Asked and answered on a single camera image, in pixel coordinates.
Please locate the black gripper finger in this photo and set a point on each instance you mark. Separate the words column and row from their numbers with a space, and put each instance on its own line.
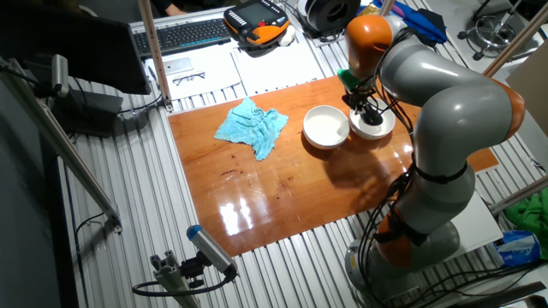
column 368, row 108
column 351, row 102

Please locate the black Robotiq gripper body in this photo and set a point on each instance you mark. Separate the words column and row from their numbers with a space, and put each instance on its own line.
column 357, row 97

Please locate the black ladle with red band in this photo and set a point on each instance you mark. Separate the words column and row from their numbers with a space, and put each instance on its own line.
column 373, row 119

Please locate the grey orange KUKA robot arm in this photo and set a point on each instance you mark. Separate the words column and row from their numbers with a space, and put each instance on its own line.
column 454, row 111

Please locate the white ceramic bowl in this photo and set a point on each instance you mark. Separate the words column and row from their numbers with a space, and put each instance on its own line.
column 385, row 128
column 325, row 128

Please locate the bare bystander hand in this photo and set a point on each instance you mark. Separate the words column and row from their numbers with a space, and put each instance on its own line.
column 175, row 10

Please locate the blank white paper sheet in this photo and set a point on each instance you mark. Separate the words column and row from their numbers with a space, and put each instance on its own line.
column 278, row 68

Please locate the black filament spool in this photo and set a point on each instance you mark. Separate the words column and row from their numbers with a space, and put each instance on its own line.
column 331, row 15

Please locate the golden foil packet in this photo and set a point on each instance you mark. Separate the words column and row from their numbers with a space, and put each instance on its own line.
column 370, row 9

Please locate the white rounded plastic object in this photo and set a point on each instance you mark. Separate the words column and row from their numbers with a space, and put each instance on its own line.
column 287, row 36

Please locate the blue fabric bag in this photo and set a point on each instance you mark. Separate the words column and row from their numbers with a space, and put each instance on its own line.
column 411, row 21

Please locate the turquoise terry towel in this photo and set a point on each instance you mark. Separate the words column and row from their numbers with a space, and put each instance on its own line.
column 252, row 128

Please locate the glossy wooden board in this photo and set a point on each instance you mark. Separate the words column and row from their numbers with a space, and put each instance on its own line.
column 278, row 192

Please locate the orange black teach pendant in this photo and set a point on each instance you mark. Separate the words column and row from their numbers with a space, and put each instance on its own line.
column 257, row 21

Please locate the printed white paper sheet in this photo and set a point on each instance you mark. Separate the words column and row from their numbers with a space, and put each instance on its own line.
column 214, row 87

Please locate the chrome stool base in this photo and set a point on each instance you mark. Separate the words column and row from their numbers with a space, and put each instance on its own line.
column 492, row 32

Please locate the brown cardboard panel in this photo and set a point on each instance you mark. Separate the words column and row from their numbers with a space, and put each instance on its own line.
column 531, row 94

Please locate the thin framed eyeglasses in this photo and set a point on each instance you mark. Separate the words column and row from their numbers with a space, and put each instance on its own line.
column 188, row 78

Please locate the silver smartphone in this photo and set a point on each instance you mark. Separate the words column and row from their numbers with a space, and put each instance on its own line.
column 177, row 65

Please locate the black computer keyboard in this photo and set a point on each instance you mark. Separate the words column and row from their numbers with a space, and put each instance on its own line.
column 184, row 36

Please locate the person in dark clothing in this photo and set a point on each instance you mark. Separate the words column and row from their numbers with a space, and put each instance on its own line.
column 201, row 3

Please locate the green cloth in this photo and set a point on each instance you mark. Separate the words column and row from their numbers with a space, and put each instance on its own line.
column 531, row 218

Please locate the blue plastic packet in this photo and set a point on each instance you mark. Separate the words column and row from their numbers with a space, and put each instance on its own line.
column 516, row 248

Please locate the short aluminium profile stub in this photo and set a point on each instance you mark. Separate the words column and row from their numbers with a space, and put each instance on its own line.
column 171, row 278

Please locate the black computer box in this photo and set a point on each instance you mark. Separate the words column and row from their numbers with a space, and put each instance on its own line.
column 90, row 113

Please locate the black computer monitor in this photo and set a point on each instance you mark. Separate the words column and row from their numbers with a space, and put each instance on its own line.
column 85, row 51

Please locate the green gripper flange mount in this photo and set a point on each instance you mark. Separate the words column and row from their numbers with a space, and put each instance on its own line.
column 349, row 79

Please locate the aluminium frame post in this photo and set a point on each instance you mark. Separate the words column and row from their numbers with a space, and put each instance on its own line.
column 155, row 55
column 514, row 43

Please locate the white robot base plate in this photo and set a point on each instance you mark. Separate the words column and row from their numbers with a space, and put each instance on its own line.
column 479, row 226

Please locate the silver camera with blue end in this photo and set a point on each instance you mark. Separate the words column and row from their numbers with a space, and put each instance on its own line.
column 212, row 250

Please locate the black camera clamp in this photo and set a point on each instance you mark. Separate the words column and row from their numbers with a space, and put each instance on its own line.
column 193, row 269

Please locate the long aluminium frame strut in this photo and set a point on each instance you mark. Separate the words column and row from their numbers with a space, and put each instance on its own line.
column 64, row 149

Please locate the silver depth camera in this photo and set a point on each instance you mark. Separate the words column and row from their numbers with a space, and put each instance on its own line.
column 60, row 75

